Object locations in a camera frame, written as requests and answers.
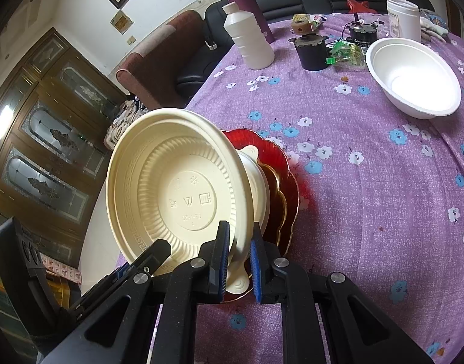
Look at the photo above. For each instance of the white work gloves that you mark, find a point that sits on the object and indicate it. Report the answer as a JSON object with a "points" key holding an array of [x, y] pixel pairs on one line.
{"points": [[433, 26]]}

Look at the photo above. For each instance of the white plastic bottle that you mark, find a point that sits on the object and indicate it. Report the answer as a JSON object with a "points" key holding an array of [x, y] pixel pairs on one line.
{"points": [[251, 41]]}

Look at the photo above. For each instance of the wall socket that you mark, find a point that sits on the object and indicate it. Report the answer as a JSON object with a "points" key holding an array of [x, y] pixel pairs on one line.
{"points": [[131, 40]]}

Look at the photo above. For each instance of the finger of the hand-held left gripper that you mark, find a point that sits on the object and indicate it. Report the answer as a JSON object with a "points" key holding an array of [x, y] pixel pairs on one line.
{"points": [[110, 280]]}

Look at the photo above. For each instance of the green packet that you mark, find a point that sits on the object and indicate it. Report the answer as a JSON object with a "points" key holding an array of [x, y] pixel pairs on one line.
{"points": [[345, 51]]}

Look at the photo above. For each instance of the brown armchair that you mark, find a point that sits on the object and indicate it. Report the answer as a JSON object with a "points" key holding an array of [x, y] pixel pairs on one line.
{"points": [[160, 57]]}

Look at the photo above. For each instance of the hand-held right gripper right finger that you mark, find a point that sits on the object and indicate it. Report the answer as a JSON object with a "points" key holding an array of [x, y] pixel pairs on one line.
{"points": [[257, 269]]}

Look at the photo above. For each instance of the wooden glass-door cabinet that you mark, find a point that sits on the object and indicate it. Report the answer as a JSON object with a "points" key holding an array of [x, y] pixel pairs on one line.
{"points": [[27, 140]]}

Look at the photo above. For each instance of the white plastic cup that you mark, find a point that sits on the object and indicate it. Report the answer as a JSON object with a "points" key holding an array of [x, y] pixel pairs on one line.
{"points": [[404, 19]]}

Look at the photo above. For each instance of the black electric motor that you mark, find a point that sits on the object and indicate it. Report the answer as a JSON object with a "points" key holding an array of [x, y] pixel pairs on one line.
{"points": [[362, 34], [311, 51]]}

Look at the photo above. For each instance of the large red scalloped plate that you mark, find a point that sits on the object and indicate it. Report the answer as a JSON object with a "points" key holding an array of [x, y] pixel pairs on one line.
{"points": [[277, 151]]}

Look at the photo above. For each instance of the yellow wall notice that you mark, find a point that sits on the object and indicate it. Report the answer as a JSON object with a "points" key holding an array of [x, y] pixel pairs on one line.
{"points": [[121, 21]]}

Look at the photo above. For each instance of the purple floral tablecloth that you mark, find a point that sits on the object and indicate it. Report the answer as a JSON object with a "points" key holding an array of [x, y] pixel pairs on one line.
{"points": [[368, 197]]}

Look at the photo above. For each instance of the red plastic object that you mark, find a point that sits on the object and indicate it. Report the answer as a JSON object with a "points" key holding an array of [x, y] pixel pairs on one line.
{"points": [[359, 5]]}

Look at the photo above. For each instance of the white foam bowl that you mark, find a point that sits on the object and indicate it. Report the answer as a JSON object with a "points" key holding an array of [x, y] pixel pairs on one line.
{"points": [[414, 79]]}

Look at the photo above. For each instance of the brown wooden block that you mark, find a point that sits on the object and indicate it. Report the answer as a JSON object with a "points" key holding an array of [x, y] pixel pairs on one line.
{"points": [[301, 27]]}

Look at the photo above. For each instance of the patterned box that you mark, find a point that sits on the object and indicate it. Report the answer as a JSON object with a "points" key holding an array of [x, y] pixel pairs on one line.
{"points": [[61, 269]]}

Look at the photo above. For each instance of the yellow snack packet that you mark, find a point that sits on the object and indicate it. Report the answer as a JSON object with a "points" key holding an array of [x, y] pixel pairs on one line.
{"points": [[313, 20]]}

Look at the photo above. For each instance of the small red scalloped plate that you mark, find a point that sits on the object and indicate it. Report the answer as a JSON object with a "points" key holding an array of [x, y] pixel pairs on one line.
{"points": [[277, 204]]}

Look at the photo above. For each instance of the striped cloth bundle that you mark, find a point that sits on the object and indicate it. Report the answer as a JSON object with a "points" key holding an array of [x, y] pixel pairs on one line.
{"points": [[122, 121]]}

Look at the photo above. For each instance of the cream plastic bowl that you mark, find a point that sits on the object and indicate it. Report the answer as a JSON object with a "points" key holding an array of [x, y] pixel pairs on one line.
{"points": [[171, 167]]}

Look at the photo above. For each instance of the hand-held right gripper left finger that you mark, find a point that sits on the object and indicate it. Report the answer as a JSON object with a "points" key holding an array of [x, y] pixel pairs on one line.
{"points": [[223, 265]]}

